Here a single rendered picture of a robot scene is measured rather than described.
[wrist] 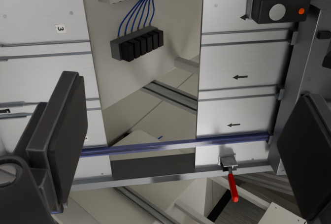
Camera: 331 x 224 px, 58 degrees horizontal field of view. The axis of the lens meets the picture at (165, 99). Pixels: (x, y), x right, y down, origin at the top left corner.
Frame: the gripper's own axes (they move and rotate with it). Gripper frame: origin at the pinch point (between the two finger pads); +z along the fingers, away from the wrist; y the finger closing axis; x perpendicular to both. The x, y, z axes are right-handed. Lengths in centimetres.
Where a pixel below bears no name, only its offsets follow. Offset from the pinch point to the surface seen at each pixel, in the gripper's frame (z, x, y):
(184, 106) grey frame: 62, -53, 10
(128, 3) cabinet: 71, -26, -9
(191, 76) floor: 191, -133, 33
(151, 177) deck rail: 30, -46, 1
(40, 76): 31.7, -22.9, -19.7
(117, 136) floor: 126, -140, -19
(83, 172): 29, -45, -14
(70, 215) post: 32, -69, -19
